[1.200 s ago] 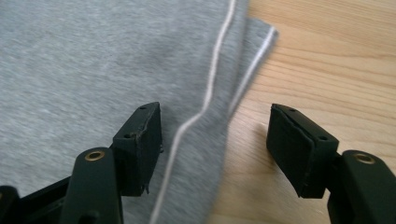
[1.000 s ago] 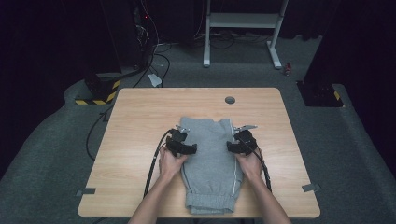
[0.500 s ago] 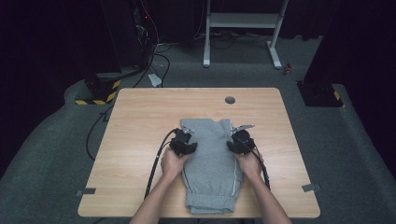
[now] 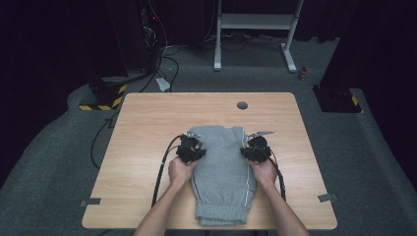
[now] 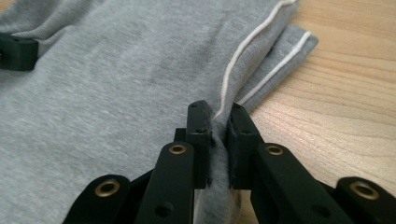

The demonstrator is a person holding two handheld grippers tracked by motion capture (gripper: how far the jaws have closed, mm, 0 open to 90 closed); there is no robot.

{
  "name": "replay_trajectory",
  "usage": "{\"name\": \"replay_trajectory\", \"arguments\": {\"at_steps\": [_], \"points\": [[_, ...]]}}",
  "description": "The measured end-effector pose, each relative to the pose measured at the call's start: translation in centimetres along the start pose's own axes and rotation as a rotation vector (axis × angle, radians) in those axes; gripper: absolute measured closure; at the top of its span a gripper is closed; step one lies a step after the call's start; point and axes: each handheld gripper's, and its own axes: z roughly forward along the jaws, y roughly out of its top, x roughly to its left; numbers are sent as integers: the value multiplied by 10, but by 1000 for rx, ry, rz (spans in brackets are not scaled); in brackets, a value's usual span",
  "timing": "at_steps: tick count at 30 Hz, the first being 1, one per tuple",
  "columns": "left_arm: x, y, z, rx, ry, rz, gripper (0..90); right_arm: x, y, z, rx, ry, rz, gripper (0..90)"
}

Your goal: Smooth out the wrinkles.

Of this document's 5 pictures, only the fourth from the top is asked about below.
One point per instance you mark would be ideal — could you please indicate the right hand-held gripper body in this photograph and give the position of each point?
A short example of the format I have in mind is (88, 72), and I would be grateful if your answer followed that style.
(260, 150)

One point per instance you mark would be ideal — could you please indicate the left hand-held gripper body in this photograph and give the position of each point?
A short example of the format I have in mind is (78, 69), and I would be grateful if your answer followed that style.
(187, 149)

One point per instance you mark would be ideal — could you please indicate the small red object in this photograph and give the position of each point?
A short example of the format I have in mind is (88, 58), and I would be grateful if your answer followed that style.
(303, 72)

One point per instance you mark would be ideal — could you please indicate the grey tape strip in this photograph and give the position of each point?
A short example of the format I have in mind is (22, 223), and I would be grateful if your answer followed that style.
(327, 197)
(91, 202)

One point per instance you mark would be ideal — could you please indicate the white metal stand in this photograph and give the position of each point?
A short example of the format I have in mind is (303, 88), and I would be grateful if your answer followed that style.
(255, 21)

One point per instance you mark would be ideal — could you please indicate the person's left hand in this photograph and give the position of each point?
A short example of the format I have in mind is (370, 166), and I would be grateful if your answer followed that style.
(180, 172)

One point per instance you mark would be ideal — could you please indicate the white paper scrap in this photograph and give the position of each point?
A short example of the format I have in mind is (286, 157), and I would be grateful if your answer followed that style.
(163, 84)

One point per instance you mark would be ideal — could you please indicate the grey shorts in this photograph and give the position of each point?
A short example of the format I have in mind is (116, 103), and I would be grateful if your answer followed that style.
(223, 183)

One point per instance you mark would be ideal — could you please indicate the black base with yellow stripes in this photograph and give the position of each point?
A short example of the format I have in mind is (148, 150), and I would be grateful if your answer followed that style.
(337, 100)
(105, 95)

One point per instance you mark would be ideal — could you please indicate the person's right hand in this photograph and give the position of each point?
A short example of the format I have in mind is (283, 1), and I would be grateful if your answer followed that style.
(264, 173)

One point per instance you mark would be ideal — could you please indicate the dark equipment rack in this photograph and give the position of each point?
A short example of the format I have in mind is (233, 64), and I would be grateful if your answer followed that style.
(137, 39)

